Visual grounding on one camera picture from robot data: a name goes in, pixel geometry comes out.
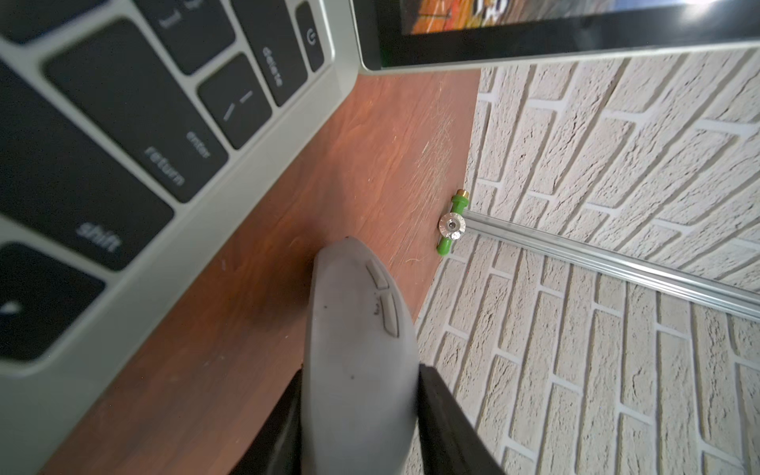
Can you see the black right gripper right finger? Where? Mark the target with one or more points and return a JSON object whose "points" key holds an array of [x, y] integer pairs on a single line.
{"points": [[449, 444]]}

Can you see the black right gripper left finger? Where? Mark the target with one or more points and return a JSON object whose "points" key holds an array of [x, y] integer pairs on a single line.
{"points": [[277, 446]]}

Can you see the grey wireless mouse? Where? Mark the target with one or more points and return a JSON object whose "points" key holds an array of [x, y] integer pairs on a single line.
{"points": [[361, 367]]}

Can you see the silver laptop with black keys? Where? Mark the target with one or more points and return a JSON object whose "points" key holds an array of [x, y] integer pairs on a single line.
{"points": [[136, 135]]}

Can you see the green hose nozzle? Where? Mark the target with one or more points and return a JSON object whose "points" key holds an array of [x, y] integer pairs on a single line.
{"points": [[452, 225]]}

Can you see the aluminium corner post right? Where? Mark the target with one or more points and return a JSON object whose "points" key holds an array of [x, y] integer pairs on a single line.
{"points": [[702, 291]]}

